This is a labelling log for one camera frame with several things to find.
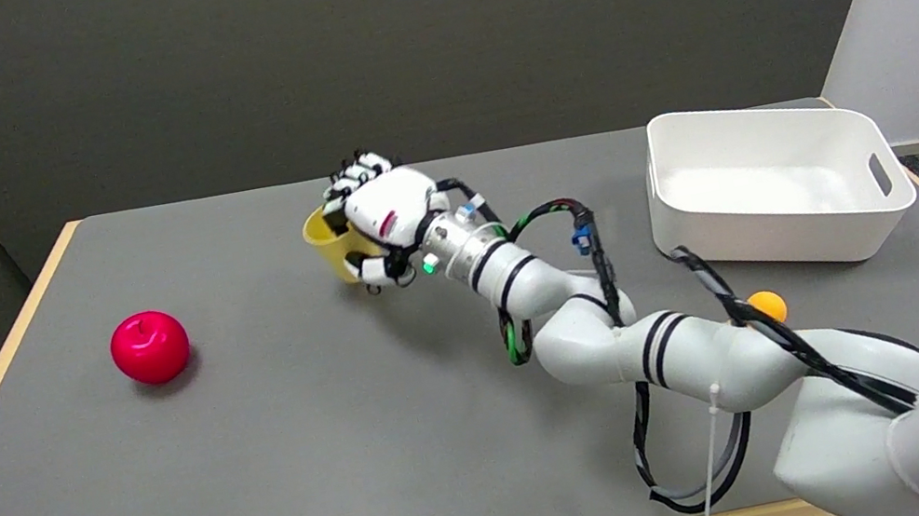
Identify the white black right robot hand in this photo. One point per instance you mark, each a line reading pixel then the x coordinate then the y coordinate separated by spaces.
pixel 394 208

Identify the yellow plastic cup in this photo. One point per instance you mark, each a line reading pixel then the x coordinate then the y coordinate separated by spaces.
pixel 329 243

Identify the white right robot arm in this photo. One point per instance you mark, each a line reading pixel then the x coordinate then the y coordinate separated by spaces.
pixel 704 357

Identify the orange round fruit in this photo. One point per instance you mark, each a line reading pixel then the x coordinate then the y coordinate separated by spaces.
pixel 770 304

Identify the white zip tie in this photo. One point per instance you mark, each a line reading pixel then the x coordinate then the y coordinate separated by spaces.
pixel 713 450

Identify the white plastic bin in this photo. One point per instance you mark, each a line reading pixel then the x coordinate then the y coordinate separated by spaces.
pixel 777 183

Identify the red apple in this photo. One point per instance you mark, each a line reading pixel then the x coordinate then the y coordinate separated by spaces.
pixel 149 348

